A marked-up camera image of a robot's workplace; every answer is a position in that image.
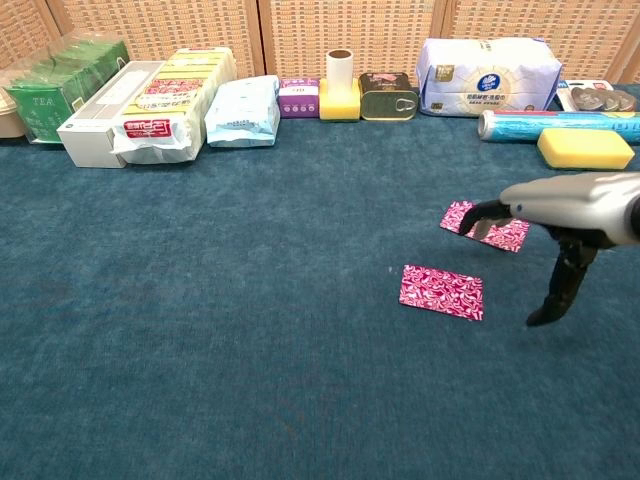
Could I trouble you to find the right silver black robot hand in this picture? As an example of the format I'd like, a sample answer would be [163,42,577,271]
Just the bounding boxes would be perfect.
[458,171,640,328]

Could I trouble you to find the pink patterned packet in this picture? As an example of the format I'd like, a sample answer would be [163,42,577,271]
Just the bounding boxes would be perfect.
[439,200,531,253]
[398,264,485,322]

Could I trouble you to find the yellow sponge green scourer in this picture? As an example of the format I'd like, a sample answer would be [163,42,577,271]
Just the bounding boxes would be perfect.
[536,127,636,172]

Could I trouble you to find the blue cling film roll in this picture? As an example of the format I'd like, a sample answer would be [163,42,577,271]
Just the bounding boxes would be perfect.
[477,109,640,146]

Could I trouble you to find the correction tape blister pack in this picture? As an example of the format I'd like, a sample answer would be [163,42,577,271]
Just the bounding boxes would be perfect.
[554,79,639,114]

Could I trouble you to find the lavender white tissue pack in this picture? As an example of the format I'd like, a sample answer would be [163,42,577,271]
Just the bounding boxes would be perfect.
[416,36,564,119]

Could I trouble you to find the black gold meat tin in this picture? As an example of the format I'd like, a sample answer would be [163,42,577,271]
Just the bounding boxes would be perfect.
[358,72,420,122]

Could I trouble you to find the white paper roll cardboard core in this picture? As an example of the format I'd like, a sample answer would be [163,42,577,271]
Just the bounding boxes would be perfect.
[325,49,355,94]

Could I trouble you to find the woven bamboo folding screen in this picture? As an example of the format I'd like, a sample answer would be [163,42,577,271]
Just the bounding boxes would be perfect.
[0,0,640,86]

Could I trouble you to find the small purple box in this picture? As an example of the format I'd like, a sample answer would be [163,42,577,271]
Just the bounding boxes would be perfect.
[277,77,321,120]

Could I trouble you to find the teal table cloth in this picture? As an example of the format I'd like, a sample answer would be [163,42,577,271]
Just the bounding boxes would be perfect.
[0,82,640,480]

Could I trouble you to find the light blue wet wipes pack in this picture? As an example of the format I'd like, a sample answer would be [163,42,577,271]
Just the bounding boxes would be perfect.
[204,74,282,149]

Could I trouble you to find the yellow sponge multipack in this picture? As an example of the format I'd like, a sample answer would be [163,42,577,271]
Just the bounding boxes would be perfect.
[110,47,239,166]

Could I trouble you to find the white power strip box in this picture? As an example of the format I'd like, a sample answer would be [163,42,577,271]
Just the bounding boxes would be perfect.
[56,60,169,169]

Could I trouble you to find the clear box green tea bags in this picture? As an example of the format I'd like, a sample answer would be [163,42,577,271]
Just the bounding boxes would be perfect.
[2,32,132,145]

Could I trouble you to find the beige lidded food container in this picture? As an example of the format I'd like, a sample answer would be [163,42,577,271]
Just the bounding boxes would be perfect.
[0,67,29,140]

